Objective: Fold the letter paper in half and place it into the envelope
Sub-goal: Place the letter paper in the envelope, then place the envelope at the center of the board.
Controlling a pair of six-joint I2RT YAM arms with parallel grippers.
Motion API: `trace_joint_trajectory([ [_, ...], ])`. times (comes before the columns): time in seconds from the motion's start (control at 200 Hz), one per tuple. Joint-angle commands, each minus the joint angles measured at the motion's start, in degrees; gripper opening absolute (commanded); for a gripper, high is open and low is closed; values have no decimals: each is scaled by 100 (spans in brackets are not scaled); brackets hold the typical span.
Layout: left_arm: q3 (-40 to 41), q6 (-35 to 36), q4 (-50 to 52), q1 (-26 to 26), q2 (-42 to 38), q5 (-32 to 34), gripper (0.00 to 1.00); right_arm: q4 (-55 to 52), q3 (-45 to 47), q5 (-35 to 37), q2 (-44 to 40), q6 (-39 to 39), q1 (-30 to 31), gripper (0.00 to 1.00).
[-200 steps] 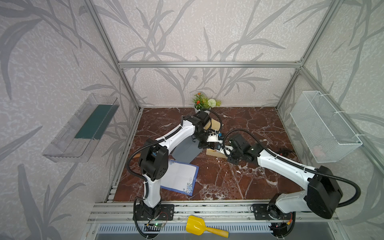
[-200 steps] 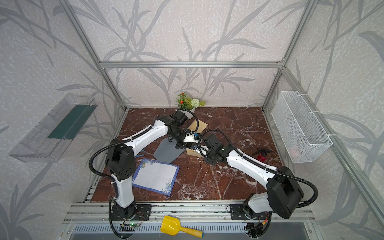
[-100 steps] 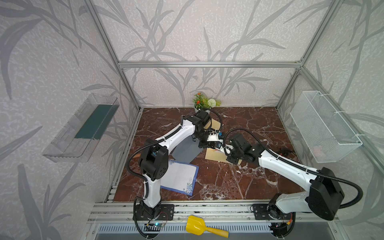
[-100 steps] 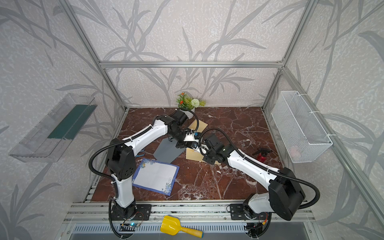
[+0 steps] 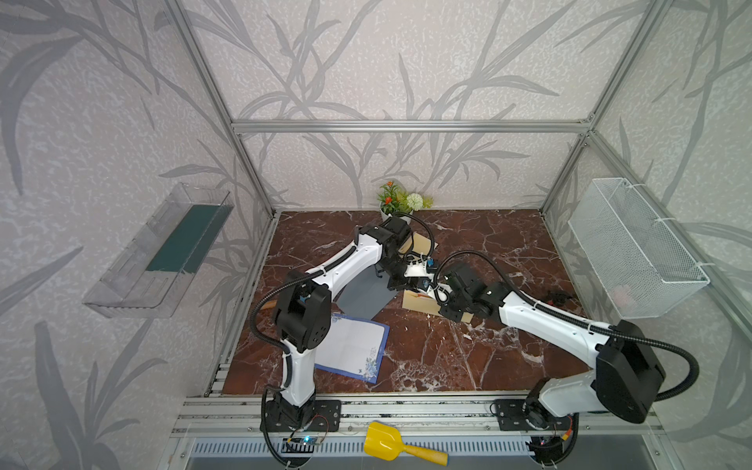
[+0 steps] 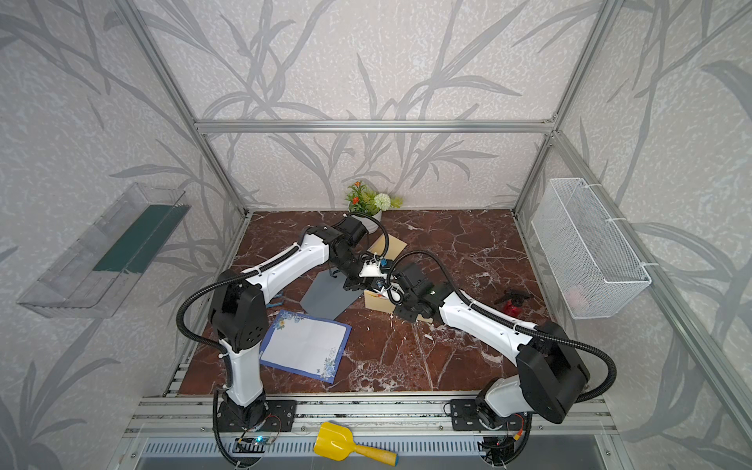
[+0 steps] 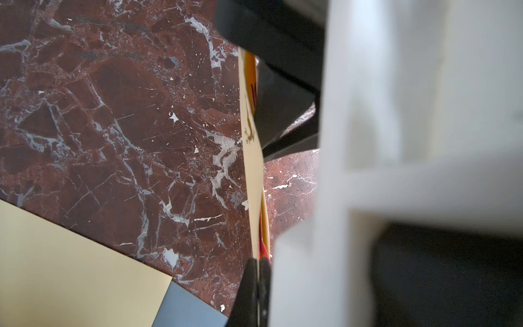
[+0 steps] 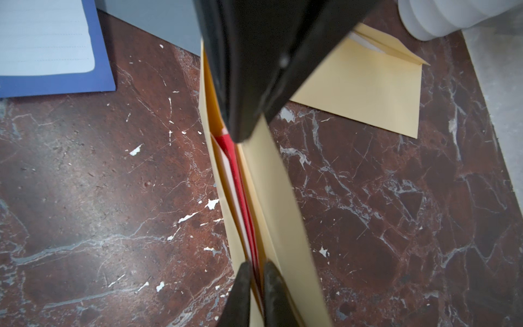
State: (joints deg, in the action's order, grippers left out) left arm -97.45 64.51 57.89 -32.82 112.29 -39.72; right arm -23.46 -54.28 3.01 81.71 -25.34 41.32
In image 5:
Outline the cream yellow envelope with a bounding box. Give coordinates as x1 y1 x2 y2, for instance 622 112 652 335
401 232 431 255
401 291 447 318

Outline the grey-blue paper envelope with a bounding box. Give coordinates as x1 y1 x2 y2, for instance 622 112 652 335
336 266 398 320

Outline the blue floral letter paper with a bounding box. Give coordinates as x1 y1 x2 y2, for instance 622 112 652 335
315 315 390 384

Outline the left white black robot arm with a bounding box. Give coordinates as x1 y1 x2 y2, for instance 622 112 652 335
249 213 436 412

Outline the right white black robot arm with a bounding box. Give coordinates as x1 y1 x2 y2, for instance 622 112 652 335
432 252 700 424

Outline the artificial flower plant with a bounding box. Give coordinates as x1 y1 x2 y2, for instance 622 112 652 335
377 181 434 215

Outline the yellow plastic scoop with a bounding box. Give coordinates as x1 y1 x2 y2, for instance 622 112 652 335
364 421 448 466

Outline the green circuit board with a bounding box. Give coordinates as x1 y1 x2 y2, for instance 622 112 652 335
284 435 326 454

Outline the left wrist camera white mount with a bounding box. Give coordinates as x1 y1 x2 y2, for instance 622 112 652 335
405 258 437 279

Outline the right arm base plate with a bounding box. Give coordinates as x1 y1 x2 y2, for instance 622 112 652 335
490 398 572 434

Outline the white wire mesh basket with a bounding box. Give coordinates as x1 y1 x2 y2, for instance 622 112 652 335
569 177 710 319

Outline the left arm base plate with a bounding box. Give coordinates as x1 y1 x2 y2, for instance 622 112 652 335
260 398 342 433

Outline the clear acrylic wall shelf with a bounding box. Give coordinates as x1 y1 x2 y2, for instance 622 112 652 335
82 183 234 319

